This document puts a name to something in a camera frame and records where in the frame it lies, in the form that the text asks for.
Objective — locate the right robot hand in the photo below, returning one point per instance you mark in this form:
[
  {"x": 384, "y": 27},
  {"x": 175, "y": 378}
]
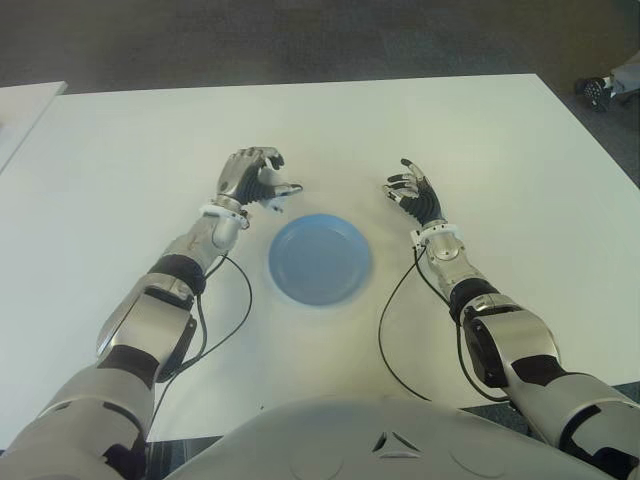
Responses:
[{"x": 422, "y": 202}]

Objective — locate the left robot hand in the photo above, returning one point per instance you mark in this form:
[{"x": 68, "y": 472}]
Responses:
[{"x": 237, "y": 175}]

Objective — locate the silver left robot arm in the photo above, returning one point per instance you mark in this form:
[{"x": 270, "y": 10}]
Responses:
[{"x": 150, "y": 320}]

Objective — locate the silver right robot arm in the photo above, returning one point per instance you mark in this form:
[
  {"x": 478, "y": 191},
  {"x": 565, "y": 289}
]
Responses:
[{"x": 520, "y": 335}]

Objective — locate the blue round plate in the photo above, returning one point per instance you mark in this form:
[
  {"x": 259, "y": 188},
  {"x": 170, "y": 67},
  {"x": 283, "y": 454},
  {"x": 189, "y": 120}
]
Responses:
[{"x": 320, "y": 260}]

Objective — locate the white side table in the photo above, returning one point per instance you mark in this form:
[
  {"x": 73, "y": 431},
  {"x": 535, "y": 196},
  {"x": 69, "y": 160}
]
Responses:
[{"x": 25, "y": 110}]

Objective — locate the grey trouser leg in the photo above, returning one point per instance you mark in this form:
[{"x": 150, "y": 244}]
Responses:
[{"x": 627, "y": 80}]

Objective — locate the silver robot torso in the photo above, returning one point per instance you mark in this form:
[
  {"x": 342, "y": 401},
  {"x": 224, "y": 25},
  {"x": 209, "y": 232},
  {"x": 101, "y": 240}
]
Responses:
[{"x": 350, "y": 440}]

